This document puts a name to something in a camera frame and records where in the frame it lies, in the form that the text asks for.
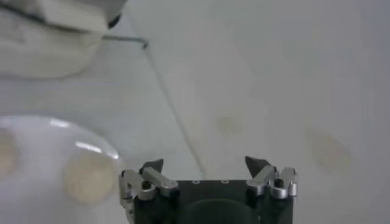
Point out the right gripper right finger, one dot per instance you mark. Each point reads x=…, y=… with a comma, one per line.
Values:
x=262, y=179

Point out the cream electric pot base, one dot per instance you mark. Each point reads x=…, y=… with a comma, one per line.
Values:
x=39, y=51

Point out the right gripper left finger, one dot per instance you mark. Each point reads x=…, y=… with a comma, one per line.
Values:
x=158, y=181

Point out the white steamed baozi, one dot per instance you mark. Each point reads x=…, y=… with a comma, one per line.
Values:
x=90, y=179

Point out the white round plate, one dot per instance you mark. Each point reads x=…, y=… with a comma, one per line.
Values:
x=39, y=188

